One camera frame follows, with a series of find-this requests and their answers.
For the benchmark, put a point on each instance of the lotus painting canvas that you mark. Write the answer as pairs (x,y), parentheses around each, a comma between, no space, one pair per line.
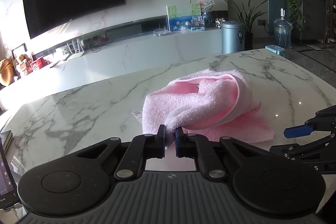
(179,16)

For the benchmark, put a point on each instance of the grey pedal trash bin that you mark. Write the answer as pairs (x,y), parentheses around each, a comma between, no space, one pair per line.
(233,36)

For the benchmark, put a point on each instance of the pink terry towel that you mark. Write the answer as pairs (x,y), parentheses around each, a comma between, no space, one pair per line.
(210,103)

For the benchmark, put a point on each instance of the dark side cabinet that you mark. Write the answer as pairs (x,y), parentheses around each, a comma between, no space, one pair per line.
(314,26)

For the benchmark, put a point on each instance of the red gift box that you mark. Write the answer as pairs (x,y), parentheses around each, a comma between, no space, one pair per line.
(39,63)

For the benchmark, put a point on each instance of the small photo box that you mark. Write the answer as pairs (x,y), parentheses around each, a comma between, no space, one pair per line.
(197,23)

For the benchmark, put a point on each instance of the white marble tv console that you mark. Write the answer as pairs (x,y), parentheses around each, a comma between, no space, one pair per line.
(120,58)

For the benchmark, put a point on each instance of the round paper fan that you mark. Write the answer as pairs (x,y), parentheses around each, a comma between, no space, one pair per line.
(206,5)

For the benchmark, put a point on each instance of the light blue plastic stool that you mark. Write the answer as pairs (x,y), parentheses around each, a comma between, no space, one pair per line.
(276,49)

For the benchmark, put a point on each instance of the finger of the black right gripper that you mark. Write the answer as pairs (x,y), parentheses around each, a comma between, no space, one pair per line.
(298,131)

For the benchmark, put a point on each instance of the smartphone on stand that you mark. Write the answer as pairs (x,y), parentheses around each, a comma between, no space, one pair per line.
(8,187)

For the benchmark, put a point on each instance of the potted long-leaf plant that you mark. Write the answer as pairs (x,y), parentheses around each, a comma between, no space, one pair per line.
(247,14)

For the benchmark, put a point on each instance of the golden round ornament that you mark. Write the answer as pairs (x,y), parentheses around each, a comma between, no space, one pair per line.
(7,72)

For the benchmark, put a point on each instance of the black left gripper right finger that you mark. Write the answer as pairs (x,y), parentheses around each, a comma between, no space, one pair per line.
(201,150)

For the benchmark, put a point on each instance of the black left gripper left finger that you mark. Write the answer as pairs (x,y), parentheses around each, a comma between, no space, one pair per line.
(139,150)

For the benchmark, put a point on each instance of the blue water jug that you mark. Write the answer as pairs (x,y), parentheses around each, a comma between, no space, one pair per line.
(282,31)

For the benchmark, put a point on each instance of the white wifi router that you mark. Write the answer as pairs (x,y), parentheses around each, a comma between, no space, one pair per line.
(76,49)

